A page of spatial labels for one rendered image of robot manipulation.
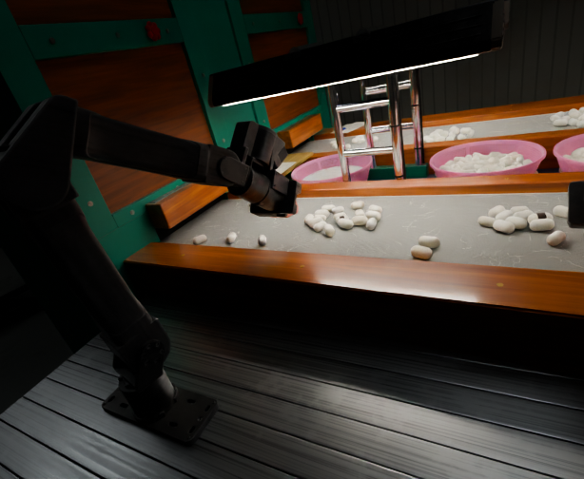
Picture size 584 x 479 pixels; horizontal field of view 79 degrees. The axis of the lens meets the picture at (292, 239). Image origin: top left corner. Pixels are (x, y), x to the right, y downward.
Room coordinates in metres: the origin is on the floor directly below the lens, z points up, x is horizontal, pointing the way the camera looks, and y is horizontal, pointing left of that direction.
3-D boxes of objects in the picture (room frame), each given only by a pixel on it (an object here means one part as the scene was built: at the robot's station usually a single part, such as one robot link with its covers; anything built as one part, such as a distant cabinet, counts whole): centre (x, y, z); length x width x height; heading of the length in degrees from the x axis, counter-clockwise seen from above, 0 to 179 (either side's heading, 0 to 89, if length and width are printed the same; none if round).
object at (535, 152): (0.87, -0.54, 0.72); 0.27 x 0.27 x 0.10
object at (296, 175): (1.13, -0.18, 0.72); 0.27 x 0.27 x 0.10
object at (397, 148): (0.86, -0.21, 0.90); 0.20 x 0.19 x 0.45; 55
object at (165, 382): (0.41, 0.27, 0.71); 0.20 x 0.07 x 0.08; 57
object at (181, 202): (1.00, 0.23, 0.83); 0.30 x 0.06 x 0.07; 145
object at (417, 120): (1.19, -0.44, 0.90); 0.20 x 0.19 x 0.45; 55
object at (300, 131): (1.56, -0.16, 0.83); 0.30 x 0.06 x 0.07; 145
